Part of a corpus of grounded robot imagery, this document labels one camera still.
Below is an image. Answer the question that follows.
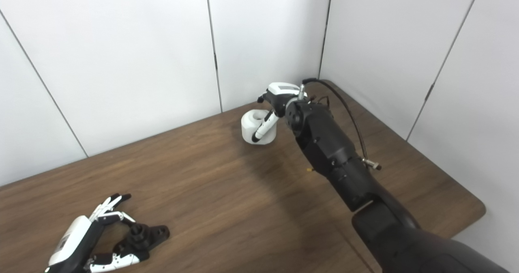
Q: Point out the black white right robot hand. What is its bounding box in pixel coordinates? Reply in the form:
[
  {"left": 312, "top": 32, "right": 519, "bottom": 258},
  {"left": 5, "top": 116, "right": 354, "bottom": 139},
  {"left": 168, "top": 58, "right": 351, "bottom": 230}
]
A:
[{"left": 252, "top": 82, "right": 309, "bottom": 144}]

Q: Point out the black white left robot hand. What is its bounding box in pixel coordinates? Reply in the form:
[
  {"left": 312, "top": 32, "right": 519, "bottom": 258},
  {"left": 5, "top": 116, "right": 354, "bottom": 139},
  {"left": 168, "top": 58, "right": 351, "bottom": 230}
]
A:
[{"left": 45, "top": 193, "right": 142, "bottom": 273}]

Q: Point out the round white plastic piece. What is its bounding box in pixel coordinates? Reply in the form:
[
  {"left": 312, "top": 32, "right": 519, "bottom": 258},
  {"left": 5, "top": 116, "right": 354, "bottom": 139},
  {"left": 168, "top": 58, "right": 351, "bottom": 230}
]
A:
[{"left": 241, "top": 109, "right": 277, "bottom": 145}]

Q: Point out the black flanged holder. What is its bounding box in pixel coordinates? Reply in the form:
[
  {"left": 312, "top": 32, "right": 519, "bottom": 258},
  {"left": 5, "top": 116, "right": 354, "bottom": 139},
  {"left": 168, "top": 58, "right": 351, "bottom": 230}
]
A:
[{"left": 114, "top": 224, "right": 170, "bottom": 261}]

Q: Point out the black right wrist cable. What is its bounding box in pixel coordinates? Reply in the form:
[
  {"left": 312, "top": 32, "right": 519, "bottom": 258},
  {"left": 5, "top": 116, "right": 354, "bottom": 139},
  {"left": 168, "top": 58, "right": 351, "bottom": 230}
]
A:
[{"left": 302, "top": 77, "right": 382, "bottom": 171}]

